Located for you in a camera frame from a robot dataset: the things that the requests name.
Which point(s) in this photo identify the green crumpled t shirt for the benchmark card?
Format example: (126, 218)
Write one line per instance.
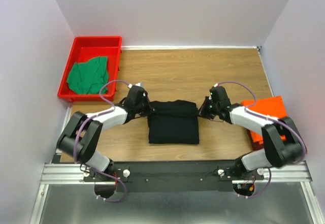
(88, 77)

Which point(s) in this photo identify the orange folded t shirt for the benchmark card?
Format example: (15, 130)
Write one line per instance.
(273, 106)

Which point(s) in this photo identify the red plastic bin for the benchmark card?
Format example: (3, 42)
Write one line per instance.
(83, 49)

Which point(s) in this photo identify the aluminium frame rail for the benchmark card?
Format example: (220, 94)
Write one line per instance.
(146, 171)

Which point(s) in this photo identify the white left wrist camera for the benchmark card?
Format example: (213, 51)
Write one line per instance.
(140, 84)

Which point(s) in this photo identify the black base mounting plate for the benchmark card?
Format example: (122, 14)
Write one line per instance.
(136, 185)

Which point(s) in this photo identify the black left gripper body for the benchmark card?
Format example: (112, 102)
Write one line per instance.
(144, 108)

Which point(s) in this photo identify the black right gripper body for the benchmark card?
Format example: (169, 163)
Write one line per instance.
(209, 108)

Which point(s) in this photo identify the black t shirt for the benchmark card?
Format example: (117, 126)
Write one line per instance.
(173, 122)

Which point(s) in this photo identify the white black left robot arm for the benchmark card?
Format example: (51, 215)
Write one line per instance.
(79, 138)

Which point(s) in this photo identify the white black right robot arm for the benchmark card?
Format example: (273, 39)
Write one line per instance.
(282, 142)

